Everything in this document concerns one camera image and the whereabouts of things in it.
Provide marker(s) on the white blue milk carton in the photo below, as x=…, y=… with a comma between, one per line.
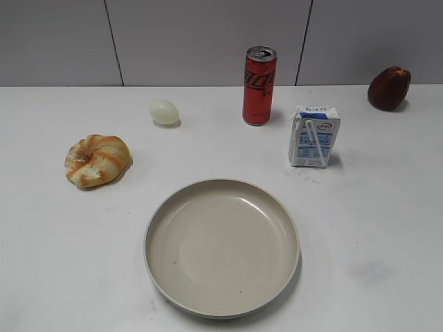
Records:
x=313, y=134

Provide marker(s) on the beige round plate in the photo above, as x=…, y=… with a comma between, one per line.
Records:
x=221, y=248

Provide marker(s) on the white peeled egg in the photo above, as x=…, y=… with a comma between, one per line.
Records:
x=164, y=112

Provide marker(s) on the red soda can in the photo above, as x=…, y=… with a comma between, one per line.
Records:
x=259, y=76

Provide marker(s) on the braided bread roll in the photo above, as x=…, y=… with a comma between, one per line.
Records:
x=96, y=160

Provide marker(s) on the dark red fruit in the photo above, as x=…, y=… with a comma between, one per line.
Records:
x=389, y=89

